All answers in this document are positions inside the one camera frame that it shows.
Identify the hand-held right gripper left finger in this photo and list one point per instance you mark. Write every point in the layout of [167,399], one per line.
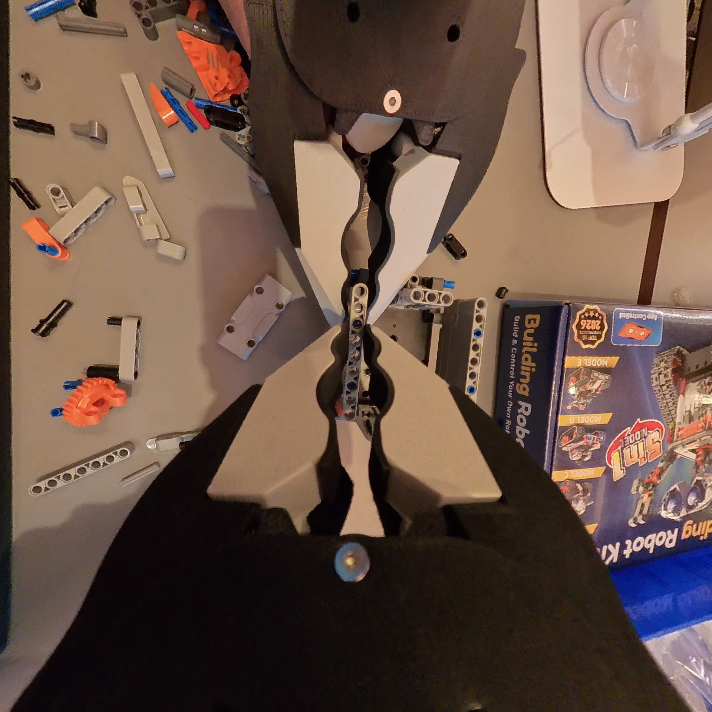
[267,445]

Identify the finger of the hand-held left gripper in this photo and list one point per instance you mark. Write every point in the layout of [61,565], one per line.
[423,206]
[322,211]

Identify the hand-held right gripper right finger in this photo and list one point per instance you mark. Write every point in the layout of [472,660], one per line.
[439,445]

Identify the grey black robot model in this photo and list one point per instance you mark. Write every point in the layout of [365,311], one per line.
[473,345]

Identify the grey beam with blue pins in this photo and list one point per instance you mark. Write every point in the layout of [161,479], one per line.
[355,356]

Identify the orange gear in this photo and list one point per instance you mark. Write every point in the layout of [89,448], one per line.
[92,400]

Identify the short black connector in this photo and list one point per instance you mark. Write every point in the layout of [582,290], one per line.
[453,246]

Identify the orange grey small subassembly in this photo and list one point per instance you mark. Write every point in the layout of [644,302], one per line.
[169,442]

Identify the grey flat panel piece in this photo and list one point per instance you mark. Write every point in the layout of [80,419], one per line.
[253,317]

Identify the short grey axle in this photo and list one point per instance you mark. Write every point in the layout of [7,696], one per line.
[140,474]

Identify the pile of plastic building pieces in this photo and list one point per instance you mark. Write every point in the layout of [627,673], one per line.
[214,67]

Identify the wooden board document stand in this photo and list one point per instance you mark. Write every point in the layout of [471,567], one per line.
[584,167]

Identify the robot kit box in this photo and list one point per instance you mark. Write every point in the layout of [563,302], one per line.
[612,417]

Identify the light grey connector pieces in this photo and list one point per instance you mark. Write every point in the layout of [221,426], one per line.
[139,206]

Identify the orange wedge piece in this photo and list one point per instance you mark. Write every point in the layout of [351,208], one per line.
[162,105]

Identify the smooth light grey bar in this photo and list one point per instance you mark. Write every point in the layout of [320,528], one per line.
[147,125]

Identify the short light grey beam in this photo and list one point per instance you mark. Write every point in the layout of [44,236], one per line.
[83,214]

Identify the grey angled connector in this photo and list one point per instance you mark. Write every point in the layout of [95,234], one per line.
[90,131]

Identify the black pin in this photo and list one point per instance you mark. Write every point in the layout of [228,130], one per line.
[33,125]
[51,317]
[23,193]

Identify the grey ribbed axle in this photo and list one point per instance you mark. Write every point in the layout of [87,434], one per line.
[92,25]

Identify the small black connector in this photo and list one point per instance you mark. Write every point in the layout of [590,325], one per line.
[88,6]

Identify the blue plastic bin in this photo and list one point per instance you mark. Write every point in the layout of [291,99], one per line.
[667,595]

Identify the orange blue connector piece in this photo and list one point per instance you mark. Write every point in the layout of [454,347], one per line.
[44,239]

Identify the black perforated panel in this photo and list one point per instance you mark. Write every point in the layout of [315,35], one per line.
[4,334]

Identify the blue pin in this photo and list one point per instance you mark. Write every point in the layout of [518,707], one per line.
[47,8]

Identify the clear plastic bag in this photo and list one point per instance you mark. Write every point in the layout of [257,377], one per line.
[684,667]

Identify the grey frame with black pins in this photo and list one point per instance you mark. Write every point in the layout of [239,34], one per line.
[129,347]

